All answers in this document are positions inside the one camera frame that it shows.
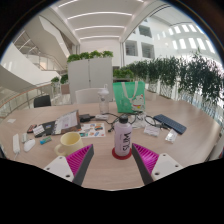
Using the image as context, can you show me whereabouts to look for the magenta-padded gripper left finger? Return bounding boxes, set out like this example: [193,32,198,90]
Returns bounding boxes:
[43,143,95,187]

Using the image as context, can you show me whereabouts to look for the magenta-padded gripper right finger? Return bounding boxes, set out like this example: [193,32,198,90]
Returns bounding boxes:
[131,142,184,186]

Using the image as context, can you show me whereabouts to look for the lilac drink bottle black cap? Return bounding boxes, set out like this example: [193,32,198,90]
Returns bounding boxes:
[113,114,133,158]

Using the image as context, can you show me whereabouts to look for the clear plastic water bottle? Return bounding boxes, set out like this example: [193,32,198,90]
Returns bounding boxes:
[97,83,110,115]

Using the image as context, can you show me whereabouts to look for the pale yellow mug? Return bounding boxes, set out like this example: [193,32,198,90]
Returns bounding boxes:
[53,131,84,158]

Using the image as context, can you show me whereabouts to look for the small cyan object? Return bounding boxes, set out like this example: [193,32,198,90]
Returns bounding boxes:
[39,135,53,145]

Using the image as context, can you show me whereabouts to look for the clear white packet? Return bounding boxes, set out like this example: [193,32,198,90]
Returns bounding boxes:
[164,128,179,144]

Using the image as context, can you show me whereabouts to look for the white paper card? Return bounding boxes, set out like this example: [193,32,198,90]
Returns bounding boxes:
[143,124,162,138]

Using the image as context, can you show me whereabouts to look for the black notebook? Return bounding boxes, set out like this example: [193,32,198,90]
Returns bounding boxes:
[41,120,57,136]

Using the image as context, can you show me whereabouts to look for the white box with dark dots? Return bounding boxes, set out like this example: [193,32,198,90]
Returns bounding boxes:
[32,124,46,138]

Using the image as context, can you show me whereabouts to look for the small red black box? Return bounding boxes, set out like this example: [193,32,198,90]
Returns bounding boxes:
[26,124,38,134]

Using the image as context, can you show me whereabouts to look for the black power adapter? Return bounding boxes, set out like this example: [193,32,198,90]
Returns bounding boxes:
[78,113,96,123]

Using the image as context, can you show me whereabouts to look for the black chair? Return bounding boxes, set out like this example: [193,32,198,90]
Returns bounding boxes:
[33,94,52,109]

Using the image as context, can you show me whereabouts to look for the white chair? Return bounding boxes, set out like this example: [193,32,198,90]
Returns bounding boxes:
[74,87,106,105]

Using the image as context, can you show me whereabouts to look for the green tote bag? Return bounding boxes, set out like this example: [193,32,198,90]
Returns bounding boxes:
[112,80,147,114]

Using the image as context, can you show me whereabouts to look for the potted green plant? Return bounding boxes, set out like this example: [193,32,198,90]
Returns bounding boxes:
[50,76,61,96]
[59,73,70,95]

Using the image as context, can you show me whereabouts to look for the white cabinet with plants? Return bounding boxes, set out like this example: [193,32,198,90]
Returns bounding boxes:
[66,50,114,104]

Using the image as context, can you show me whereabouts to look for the row of green plants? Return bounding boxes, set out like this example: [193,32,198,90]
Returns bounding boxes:
[113,49,224,111]

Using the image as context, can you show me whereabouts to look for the ceiling light strips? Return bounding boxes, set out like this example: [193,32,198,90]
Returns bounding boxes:
[58,0,148,40]

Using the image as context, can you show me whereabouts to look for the tangled black cables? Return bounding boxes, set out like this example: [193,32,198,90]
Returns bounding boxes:
[99,111,168,129]

